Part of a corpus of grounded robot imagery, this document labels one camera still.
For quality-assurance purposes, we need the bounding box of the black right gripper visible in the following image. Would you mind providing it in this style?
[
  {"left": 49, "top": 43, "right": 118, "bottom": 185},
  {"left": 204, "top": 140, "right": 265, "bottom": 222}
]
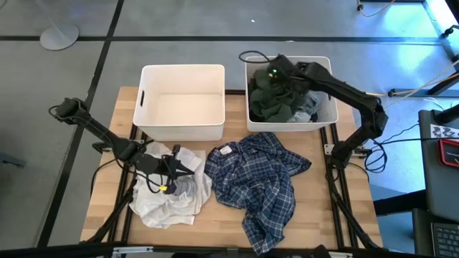
[{"left": 267, "top": 53, "right": 306, "bottom": 93}]

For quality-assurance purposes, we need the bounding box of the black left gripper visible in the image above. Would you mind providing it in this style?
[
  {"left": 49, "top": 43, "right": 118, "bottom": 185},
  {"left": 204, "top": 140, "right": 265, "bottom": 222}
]
[{"left": 137, "top": 153, "right": 197, "bottom": 181}]

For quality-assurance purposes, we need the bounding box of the dark green garment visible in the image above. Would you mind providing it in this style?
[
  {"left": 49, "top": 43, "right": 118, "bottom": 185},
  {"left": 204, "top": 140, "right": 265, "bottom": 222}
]
[{"left": 248, "top": 67, "right": 306, "bottom": 124}]

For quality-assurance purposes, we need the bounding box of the light blue woven garment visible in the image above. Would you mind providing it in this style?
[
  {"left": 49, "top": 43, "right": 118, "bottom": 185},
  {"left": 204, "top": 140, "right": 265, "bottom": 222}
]
[{"left": 286, "top": 89, "right": 322, "bottom": 124}]

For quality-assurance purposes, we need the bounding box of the white shirt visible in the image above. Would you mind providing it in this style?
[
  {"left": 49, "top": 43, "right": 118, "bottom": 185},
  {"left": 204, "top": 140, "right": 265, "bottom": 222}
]
[{"left": 128, "top": 140, "right": 214, "bottom": 230}]

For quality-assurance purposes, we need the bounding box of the dark blue plaid shirt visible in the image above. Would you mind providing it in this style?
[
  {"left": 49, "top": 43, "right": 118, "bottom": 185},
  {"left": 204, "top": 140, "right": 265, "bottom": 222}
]
[{"left": 203, "top": 131, "right": 313, "bottom": 256}]

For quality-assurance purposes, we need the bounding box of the white plastic clothes bin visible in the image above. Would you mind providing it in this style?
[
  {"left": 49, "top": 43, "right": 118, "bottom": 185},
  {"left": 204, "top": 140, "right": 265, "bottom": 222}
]
[{"left": 245, "top": 55, "right": 339, "bottom": 133}]

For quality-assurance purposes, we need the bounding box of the empty white plastic bin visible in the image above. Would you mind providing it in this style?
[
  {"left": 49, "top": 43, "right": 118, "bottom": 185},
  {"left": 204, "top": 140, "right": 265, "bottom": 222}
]
[{"left": 132, "top": 64, "right": 226, "bottom": 143}]

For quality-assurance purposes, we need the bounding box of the black white marker sheet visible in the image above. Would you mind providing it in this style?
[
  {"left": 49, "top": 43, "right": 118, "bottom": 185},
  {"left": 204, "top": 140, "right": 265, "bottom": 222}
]
[{"left": 430, "top": 123, "right": 459, "bottom": 140}]

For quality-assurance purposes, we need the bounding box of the red framed device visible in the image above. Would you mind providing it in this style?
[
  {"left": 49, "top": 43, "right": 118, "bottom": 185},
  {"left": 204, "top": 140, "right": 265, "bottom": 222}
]
[{"left": 437, "top": 138, "right": 459, "bottom": 169}]

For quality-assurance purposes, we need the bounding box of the dark grey side desk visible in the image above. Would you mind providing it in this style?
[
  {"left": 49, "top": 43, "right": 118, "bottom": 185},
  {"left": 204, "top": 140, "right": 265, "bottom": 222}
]
[{"left": 412, "top": 109, "right": 459, "bottom": 258}]

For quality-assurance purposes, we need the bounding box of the grey round stand base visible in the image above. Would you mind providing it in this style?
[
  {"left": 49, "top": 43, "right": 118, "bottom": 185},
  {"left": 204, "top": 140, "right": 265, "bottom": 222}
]
[{"left": 34, "top": 0, "right": 80, "bottom": 52}]

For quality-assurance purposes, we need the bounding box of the black keyboard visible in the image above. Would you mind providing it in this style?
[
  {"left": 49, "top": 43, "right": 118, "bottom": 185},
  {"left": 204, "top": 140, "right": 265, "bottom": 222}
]
[{"left": 430, "top": 221, "right": 459, "bottom": 258}]

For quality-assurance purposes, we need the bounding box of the black cable with yellow plug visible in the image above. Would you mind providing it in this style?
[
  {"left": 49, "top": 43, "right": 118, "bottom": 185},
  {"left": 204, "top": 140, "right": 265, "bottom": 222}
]
[{"left": 144, "top": 163, "right": 177, "bottom": 196}]

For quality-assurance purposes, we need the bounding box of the black looped gripper cable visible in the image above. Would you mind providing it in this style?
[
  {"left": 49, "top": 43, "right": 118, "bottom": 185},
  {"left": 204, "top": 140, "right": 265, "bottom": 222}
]
[{"left": 238, "top": 49, "right": 273, "bottom": 66}]

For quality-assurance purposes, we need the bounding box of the orange cable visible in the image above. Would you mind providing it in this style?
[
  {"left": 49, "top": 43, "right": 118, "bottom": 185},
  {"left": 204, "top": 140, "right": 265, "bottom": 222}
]
[{"left": 356, "top": 0, "right": 397, "bottom": 19}]

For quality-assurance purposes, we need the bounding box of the coiled black blue cable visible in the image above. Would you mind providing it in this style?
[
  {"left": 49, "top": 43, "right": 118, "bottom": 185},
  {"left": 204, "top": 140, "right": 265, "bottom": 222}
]
[{"left": 363, "top": 123, "right": 421, "bottom": 175}]

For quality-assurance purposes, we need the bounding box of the yellow floor cable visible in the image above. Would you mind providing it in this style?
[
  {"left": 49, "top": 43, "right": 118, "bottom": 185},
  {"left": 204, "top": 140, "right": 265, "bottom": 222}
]
[{"left": 364, "top": 59, "right": 459, "bottom": 98}]

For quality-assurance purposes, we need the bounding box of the black aluminium table frame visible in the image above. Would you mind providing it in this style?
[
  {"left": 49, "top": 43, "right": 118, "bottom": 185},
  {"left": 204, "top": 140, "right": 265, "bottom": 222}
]
[{"left": 0, "top": 89, "right": 459, "bottom": 258}]

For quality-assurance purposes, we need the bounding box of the black stand frame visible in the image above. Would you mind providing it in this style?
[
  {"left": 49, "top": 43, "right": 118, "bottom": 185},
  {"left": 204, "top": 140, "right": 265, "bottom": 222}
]
[{"left": 387, "top": 0, "right": 459, "bottom": 98}]

